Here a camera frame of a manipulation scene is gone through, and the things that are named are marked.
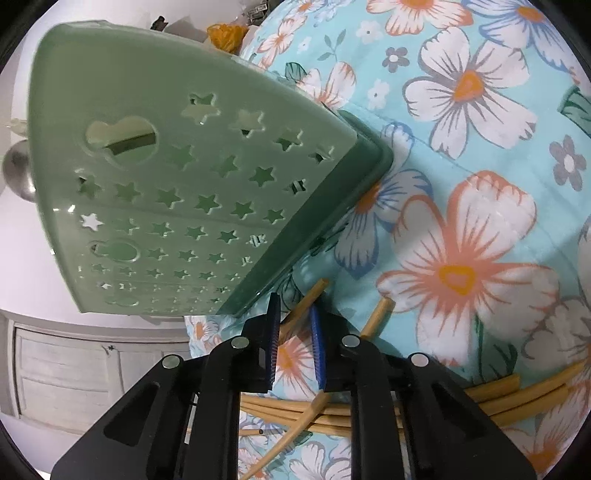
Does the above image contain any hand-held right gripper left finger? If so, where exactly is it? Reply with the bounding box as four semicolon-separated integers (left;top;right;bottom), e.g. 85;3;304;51
50;292;282;480

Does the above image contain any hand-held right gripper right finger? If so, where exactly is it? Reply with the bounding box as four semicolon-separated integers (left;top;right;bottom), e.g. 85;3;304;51
308;305;539;480

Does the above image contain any tan wooden chopstick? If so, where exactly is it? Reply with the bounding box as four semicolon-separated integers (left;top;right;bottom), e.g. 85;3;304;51
240;279;331;480

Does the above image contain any bunch of wooden chopsticks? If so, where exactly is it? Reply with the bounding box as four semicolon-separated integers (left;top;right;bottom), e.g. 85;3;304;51
240;298;591;437

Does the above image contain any green star-hole utensil holder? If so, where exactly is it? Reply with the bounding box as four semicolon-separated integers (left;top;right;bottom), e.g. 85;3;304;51
27;21;394;318

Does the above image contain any large metal spoon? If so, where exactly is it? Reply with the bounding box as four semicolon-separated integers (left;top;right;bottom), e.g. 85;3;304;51
2;141;38;202

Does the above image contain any white panel door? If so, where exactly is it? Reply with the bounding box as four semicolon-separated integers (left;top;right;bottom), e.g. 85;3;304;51
0;318;195;437

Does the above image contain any floral teal blanket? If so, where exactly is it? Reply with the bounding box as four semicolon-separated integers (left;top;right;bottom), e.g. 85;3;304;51
185;0;591;480

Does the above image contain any yellow plastic bag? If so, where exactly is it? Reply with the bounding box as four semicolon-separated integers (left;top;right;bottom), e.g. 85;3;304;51
207;23;250;52

